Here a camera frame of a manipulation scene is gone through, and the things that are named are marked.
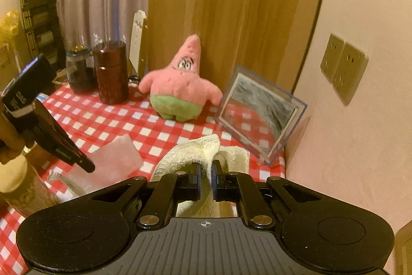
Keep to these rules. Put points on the black folding ladder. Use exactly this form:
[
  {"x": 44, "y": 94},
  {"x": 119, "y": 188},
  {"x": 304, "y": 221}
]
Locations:
[{"x": 42, "y": 30}]

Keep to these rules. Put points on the yellow plastic bag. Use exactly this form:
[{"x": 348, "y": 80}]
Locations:
[{"x": 9, "y": 27}]

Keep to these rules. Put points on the white wooden chair back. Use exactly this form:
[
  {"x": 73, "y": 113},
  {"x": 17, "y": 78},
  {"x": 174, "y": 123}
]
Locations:
[{"x": 138, "y": 43}]

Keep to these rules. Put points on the cashew jar with gold lid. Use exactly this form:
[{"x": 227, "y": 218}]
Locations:
[{"x": 23, "y": 189}]

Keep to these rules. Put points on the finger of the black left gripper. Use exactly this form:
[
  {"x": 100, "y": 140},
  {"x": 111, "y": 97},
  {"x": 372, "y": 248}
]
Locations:
[{"x": 49, "y": 135}]

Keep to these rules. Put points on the double beige wall socket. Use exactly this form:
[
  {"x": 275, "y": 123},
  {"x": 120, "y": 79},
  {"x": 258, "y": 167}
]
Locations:
[{"x": 343, "y": 65}]

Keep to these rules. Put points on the dark brown cylindrical canister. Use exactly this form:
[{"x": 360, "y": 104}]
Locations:
[{"x": 111, "y": 71}]

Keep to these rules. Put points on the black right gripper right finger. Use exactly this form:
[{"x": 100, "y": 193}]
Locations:
[{"x": 241, "y": 189}]

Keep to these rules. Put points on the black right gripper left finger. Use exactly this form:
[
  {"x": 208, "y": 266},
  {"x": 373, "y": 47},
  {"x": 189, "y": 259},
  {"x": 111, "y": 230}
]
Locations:
[{"x": 161, "y": 198}]

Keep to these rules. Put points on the clear acrylic picture frame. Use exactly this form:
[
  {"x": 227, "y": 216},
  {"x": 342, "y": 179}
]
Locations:
[{"x": 259, "y": 114}]

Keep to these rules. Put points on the cream terry towel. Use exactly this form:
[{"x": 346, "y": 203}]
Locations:
[{"x": 204, "y": 151}]

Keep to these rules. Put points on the left hand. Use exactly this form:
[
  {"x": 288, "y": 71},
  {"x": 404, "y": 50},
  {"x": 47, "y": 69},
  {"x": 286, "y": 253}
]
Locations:
[{"x": 14, "y": 142}]

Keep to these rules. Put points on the pink Patrick star plush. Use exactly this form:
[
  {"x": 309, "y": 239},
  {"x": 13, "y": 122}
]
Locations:
[{"x": 177, "y": 91}]

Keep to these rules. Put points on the glass jar with green lid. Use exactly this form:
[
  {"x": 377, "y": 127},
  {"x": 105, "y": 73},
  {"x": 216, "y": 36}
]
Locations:
[{"x": 80, "y": 69}]

